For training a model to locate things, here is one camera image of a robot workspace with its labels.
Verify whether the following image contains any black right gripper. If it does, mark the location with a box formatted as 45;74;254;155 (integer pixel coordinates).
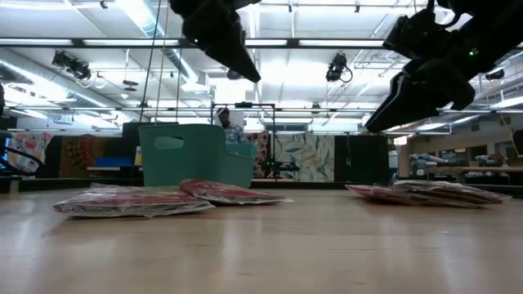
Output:
365;36;520;133

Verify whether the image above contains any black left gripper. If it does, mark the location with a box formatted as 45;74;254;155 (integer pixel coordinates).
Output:
169;0;262;84

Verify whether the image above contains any red popcorn bag blue label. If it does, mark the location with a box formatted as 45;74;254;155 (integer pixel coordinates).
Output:
391;178;512;205

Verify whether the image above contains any cluttered work table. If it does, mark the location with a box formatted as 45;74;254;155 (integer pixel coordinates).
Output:
408;153;523;185

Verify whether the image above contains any black cabinet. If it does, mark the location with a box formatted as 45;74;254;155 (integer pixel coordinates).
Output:
334;134;390;184

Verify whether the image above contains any person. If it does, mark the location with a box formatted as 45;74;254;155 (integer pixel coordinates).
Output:
215;107;248;145

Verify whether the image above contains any black overhead beam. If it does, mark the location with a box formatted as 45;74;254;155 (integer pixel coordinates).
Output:
0;38;387;50

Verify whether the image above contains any narrow patterned panel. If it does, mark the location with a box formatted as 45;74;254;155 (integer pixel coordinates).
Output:
253;131;271;179

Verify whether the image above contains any teal plastic basket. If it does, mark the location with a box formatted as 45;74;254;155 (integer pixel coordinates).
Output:
137;122;259;189

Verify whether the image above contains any leaf pattern panel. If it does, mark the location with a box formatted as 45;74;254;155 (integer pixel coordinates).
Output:
274;133;336;183

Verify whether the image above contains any black ceiling fixture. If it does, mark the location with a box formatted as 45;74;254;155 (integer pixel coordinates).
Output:
51;50;92;81

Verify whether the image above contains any blue box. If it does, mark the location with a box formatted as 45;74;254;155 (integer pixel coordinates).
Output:
94;156;134;168

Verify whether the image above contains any dark patterned panel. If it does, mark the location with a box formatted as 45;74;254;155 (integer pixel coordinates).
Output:
59;136;108;179

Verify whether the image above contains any colourful floral fabric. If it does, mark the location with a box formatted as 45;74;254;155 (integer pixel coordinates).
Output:
7;131;53;173

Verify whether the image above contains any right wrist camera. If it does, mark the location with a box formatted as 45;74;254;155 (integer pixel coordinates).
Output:
382;7;450;60

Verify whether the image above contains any black background rig frame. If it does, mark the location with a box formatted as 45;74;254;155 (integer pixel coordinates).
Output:
209;100;277;180

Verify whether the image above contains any hanging black cable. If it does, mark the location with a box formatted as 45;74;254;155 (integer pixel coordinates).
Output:
138;0;163;123

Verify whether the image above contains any black overhead camera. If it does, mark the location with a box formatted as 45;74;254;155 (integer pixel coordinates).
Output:
325;51;354;83

